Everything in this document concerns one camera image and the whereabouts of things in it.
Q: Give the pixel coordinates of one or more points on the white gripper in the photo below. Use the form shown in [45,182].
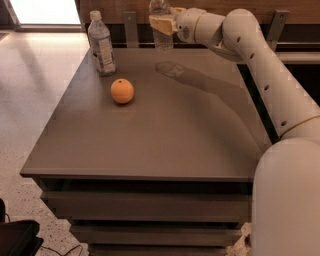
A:
[186,24]

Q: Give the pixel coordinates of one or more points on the clear red-label water bottle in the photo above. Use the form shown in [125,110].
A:
[162,42]

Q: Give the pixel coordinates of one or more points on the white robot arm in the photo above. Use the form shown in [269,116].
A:
[286,187]

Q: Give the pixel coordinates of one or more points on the white-label water bottle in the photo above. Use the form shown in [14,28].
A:
[101,45]

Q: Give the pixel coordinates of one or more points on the orange fruit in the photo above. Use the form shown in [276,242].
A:
[122,91]

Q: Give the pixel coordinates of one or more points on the grey drawer cabinet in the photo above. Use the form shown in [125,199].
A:
[169,174]

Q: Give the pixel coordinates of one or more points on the black box on floor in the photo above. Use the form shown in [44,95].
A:
[18,238]

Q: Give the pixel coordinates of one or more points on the left metal bracket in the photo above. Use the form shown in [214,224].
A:
[131,30]

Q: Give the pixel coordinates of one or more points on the metal bracket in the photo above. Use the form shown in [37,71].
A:
[131,30]
[276,25]

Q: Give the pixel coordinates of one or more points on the right metal bracket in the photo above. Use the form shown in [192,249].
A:
[276,25]

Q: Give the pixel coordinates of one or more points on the grey metal rail shelf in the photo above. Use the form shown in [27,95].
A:
[299,57]

